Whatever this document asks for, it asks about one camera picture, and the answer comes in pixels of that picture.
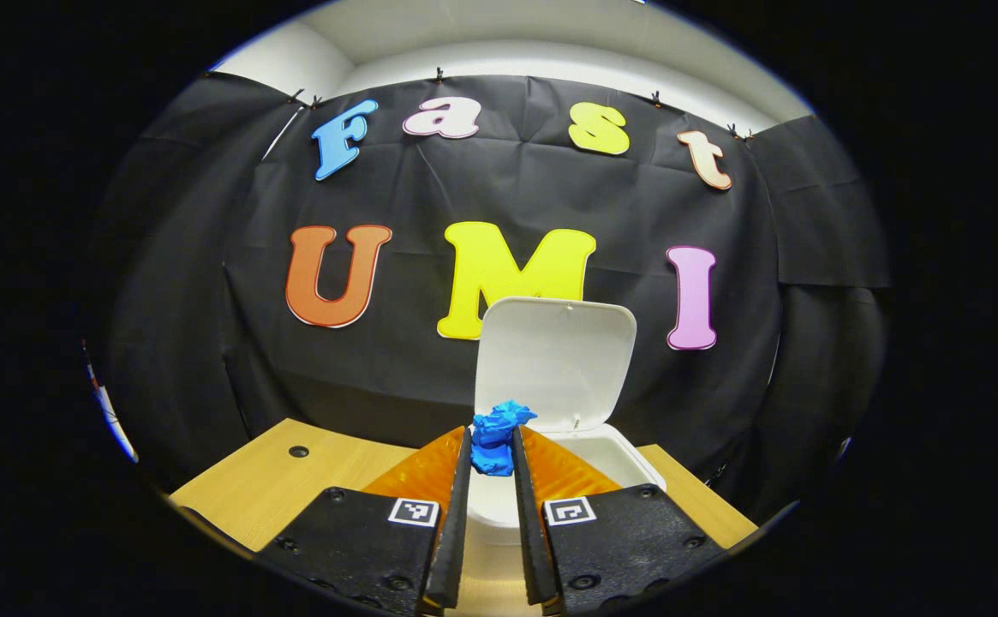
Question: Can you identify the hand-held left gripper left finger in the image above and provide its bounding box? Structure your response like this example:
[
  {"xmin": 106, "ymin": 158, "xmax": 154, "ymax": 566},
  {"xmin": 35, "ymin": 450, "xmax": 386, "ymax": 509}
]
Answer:
[{"xmin": 254, "ymin": 426, "xmax": 474, "ymax": 616}]

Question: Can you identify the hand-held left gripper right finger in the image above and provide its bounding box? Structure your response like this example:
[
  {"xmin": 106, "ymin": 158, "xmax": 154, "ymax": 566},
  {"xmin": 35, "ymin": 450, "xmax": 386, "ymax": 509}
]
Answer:
[{"xmin": 511, "ymin": 425, "xmax": 729, "ymax": 616}]

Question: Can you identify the blue paper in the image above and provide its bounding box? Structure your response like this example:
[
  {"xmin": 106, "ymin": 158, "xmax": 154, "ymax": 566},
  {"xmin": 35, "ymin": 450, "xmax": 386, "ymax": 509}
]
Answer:
[{"xmin": 470, "ymin": 399, "xmax": 539, "ymax": 477}]

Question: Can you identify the white desktop garbage bin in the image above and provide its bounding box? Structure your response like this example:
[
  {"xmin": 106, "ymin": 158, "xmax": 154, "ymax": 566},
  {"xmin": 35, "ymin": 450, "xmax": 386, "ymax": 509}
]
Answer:
[{"xmin": 463, "ymin": 297, "xmax": 667, "ymax": 549}]

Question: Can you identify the wooden desktop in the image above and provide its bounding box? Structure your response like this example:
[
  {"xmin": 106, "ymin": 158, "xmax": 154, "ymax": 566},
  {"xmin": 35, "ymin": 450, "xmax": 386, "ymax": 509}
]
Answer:
[{"xmin": 169, "ymin": 417, "xmax": 758, "ymax": 617}]

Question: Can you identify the black backdrop cloth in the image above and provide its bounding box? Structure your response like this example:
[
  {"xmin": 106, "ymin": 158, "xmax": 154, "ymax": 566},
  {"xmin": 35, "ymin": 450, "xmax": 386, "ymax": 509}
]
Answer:
[{"xmin": 87, "ymin": 73, "xmax": 889, "ymax": 524}]

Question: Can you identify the white side table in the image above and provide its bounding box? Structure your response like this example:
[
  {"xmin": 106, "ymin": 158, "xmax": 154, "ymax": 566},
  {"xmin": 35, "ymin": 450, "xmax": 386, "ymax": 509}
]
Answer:
[{"xmin": 83, "ymin": 343, "xmax": 138, "ymax": 464}]

